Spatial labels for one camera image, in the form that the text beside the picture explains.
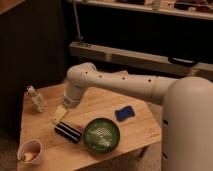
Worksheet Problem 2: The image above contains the cream flat pusher tool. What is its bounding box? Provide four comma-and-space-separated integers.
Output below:
52, 105, 69, 124

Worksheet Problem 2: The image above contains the black whiteboard eraser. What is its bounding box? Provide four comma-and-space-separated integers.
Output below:
54, 122, 82, 144

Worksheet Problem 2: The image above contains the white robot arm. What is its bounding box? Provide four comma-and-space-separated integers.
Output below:
53, 62, 213, 171

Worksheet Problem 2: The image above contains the clear plastic bottle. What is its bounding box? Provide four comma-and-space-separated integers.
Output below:
27, 86, 47, 113

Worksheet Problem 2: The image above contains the green patterned bowl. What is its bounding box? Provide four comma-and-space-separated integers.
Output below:
83, 118, 120, 154

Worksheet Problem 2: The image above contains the wooden table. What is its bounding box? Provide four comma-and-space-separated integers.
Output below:
17, 83, 161, 171

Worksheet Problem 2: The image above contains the white cup with food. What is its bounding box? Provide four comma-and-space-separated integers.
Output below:
17, 139, 44, 165

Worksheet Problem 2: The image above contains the blue sponge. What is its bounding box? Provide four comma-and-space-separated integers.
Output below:
115, 106, 135, 122

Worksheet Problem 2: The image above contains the metal pole stand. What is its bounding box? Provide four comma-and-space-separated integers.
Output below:
72, 0, 90, 47

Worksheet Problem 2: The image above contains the upper wooden shelf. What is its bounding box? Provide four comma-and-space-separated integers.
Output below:
67, 0, 213, 21

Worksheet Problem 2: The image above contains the long grey case with handle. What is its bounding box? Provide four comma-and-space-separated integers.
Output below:
69, 41, 213, 81

